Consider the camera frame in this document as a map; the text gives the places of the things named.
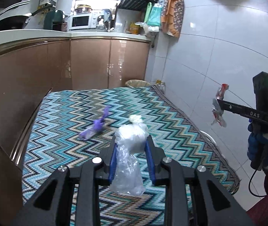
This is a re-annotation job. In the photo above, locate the white microwave oven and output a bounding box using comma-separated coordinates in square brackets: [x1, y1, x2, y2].
[68, 13, 98, 31]

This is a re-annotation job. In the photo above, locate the red silver snack wrapper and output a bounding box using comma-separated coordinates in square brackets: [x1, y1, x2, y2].
[210, 83, 230, 128]

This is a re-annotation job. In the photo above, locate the yellow container on counter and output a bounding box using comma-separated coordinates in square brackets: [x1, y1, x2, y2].
[128, 22, 140, 35]

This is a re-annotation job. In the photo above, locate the zigzag patterned table cloth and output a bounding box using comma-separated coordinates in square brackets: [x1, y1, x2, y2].
[21, 85, 240, 226]

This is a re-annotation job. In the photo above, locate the white plastic bag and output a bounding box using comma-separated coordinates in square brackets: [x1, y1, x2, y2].
[110, 115, 149, 196]

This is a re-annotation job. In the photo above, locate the orange patterned hanging apron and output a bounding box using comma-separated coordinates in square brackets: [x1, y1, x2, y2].
[161, 0, 184, 38]

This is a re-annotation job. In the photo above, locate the teal hanging bag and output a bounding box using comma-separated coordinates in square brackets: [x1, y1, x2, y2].
[144, 2, 161, 27]

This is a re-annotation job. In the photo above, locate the purple plastic wrapper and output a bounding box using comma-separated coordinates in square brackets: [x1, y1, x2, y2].
[79, 106, 110, 140]

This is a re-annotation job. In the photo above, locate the black wok pan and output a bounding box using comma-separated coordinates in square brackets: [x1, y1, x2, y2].
[0, 5, 55, 31]

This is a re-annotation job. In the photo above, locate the beige wastebasket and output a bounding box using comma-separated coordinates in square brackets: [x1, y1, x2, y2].
[125, 79, 150, 88]

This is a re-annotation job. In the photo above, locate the blue white gloved right hand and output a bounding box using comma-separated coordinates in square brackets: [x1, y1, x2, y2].
[247, 122, 268, 171]

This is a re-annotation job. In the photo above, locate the black cable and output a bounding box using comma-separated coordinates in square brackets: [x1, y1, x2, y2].
[248, 131, 268, 197]

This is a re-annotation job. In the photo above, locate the brown kitchen cabinet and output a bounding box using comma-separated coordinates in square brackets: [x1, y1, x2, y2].
[0, 37, 149, 225]

